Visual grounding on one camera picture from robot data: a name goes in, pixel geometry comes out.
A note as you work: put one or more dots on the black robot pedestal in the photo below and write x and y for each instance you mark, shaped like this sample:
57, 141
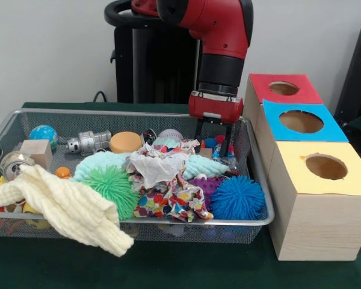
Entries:
150, 66

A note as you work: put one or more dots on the small blue globe ball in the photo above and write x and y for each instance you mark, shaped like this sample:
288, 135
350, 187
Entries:
43, 135

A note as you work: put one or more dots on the mint green cloth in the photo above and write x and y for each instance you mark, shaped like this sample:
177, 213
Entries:
99, 161

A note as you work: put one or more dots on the blue spiky ball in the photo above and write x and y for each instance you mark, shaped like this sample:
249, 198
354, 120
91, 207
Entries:
237, 198

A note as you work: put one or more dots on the wooden box with three holes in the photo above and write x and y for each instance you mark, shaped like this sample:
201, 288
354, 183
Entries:
319, 223

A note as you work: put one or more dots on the tan round bun toy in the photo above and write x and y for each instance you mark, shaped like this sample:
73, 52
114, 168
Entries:
126, 143

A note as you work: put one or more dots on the shallow clear mesh bin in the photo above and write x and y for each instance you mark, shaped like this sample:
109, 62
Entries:
256, 205

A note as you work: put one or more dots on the colourful patterned cloth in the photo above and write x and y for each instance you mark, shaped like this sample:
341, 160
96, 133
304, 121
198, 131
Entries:
153, 165
174, 205

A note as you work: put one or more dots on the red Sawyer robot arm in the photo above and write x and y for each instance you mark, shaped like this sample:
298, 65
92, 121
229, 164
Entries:
216, 36

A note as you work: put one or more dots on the round silver tin can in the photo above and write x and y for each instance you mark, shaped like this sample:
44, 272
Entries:
15, 165

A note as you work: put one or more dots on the purple spiky ball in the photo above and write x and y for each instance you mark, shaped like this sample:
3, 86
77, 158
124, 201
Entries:
204, 184

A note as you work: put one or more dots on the small orange ball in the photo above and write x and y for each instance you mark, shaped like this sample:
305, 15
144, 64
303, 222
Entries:
62, 173

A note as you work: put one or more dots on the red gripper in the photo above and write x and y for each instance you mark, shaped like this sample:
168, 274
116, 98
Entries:
215, 108

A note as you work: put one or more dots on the pale yellow cloth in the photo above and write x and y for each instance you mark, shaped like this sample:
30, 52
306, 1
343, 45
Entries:
66, 205

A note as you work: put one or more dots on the small wooden cube block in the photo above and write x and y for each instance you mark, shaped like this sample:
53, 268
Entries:
36, 153

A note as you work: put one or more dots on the green spiky ball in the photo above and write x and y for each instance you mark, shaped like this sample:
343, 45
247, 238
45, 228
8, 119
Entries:
111, 186

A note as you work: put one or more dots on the pale pink ball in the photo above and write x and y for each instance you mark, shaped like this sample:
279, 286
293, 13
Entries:
170, 134

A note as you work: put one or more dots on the crushed silver can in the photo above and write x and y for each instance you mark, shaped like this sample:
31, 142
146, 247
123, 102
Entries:
148, 137

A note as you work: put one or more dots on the crushed clear water bottle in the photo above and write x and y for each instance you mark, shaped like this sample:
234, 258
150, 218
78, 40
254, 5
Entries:
219, 153

